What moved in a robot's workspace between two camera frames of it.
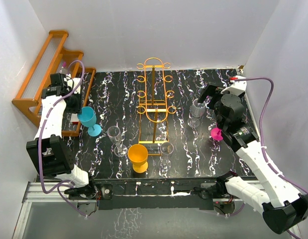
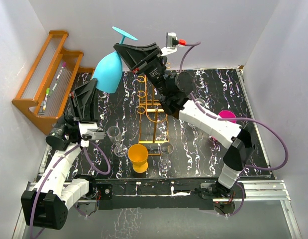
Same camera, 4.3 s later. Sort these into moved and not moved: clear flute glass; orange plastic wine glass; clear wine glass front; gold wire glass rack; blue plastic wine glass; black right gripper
Moved: black right gripper; blue plastic wine glass
Not moved: gold wire glass rack; clear flute glass; orange plastic wine glass; clear wine glass front
